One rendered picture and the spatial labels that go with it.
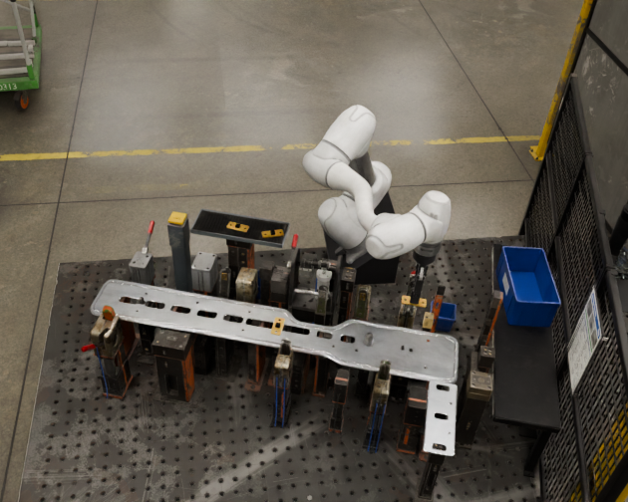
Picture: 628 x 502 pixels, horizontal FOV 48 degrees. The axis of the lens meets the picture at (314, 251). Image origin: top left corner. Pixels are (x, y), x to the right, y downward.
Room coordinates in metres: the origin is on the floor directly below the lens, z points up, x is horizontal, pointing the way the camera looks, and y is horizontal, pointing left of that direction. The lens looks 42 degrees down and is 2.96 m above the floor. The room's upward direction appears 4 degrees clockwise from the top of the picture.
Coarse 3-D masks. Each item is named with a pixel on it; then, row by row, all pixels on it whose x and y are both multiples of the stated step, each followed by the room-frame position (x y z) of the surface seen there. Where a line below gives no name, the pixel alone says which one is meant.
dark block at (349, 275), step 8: (344, 272) 1.94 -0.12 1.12; (352, 272) 1.94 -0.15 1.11; (344, 280) 1.89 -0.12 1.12; (352, 280) 1.90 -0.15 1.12; (344, 288) 1.89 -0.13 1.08; (352, 288) 1.89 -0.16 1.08; (344, 296) 1.90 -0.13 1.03; (344, 304) 1.90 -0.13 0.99; (344, 312) 1.90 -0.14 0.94; (344, 320) 1.89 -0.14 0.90; (344, 336) 1.89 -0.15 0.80
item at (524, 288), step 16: (512, 256) 2.10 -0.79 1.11; (528, 256) 2.11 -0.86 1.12; (544, 256) 2.06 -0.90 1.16; (496, 272) 2.08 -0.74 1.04; (512, 272) 2.10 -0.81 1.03; (528, 272) 2.10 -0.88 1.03; (544, 272) 2.01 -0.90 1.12; (512, 288) 1.87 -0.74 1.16; (528, 288) 2.01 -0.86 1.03; (544, 288) 1.97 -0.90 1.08; (512, 304) 1.83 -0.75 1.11; (528, 304) 1.80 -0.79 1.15; (544, 304) 1.81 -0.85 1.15; (512, 320) 1.81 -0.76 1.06; (528, 320) 1.81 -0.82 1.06; (544, 320) 1.81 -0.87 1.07
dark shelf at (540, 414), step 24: (504, 312) 1.87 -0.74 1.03; (504, 336) 1.75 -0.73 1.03; (528, 336) 1.76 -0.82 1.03; (552, 336) 1.77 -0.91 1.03; (504, 360) 1.63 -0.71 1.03; (528, 360) 1.64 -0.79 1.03; (552, 360) 1.65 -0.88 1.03; (504, 384) 1.52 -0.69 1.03; (528, 384) 1.53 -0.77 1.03; (552, 384) 1.54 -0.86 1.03; (504, 408) 1.42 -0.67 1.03; (528, 408) 1.43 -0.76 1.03; (552, 408) 1.44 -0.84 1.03
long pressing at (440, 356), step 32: (128, 288) 1.89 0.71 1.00; (160, 288) 1.89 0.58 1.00; (128, 320) 1.73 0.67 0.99; (160, 320) 1.73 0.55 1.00; (192, 320) 1.75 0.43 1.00; (256, 320) 1.77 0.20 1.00; (288, 320) 1.78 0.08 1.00; (352, 320) 1.80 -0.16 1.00; (320, 352) 1.64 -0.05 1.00; (352, 352) 1.65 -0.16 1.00; (384, 352) 1.66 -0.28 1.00; (416, 352) 1.67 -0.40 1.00; (448, 352) 1.68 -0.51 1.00
